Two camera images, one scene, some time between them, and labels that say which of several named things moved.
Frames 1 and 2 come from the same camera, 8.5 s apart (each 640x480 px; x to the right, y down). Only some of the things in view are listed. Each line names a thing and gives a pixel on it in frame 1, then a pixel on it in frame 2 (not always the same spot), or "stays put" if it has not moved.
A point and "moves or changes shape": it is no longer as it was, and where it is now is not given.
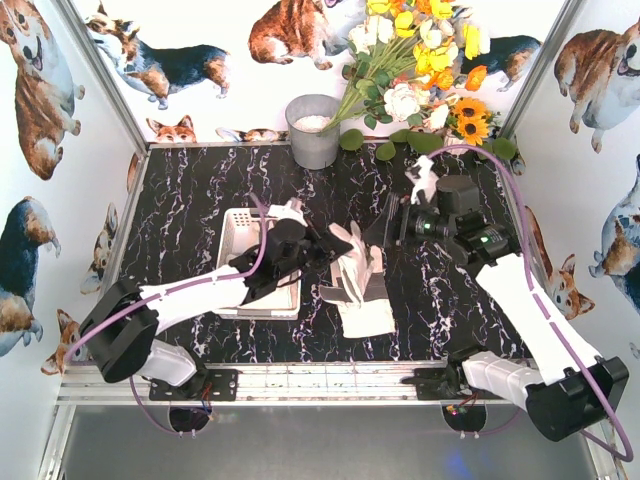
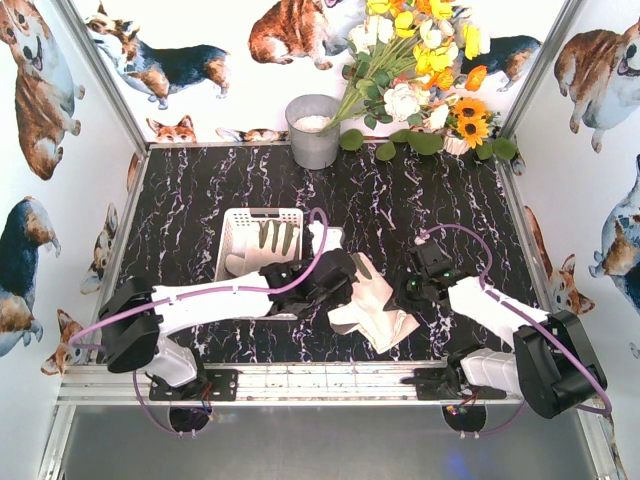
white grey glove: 364,315 moves or changes shape
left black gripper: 317,245 to 343,272
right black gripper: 404,223 to 405,293
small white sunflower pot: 451,140 stays put
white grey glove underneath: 366,261 to 366,311
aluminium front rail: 264,382 stays put
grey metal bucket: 306,114 stays put
